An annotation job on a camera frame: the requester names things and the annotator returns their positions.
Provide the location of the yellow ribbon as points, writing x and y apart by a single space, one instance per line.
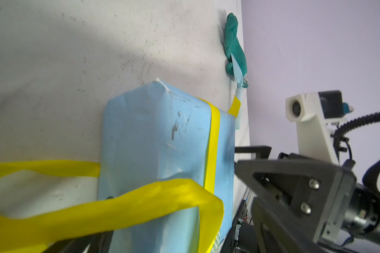
34 234

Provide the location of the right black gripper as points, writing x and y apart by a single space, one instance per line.
298 202

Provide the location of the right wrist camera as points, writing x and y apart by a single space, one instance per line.
313 113

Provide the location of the light blue gift box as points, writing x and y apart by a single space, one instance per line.
154 133

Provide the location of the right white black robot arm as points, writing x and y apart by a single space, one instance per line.
362 217

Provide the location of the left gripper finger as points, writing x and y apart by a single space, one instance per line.
95 243

